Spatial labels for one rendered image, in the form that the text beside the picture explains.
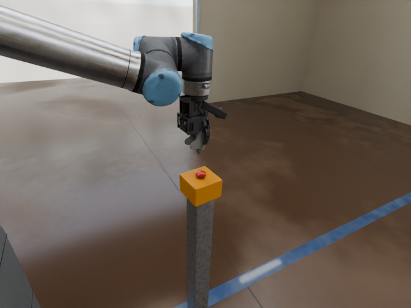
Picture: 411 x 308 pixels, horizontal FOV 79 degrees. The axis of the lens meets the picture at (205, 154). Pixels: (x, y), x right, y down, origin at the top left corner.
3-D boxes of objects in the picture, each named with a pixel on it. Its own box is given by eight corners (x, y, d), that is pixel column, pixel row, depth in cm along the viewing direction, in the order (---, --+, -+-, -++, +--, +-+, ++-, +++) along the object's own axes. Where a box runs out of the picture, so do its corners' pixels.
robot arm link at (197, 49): (175, 30, 72) (208, 32, 74) (176, 76, 78) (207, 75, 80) (181, 32, 64) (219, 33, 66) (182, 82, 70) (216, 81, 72)
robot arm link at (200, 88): (201, 74, 81) (219, 80, 74) (200, 90, 83) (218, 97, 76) (176, 76, 76) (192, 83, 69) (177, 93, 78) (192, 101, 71)
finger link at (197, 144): (187, 156, 86) (187, 132, 81) (202, 153, 89) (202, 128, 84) (191, 161, 83) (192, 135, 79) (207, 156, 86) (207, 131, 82)
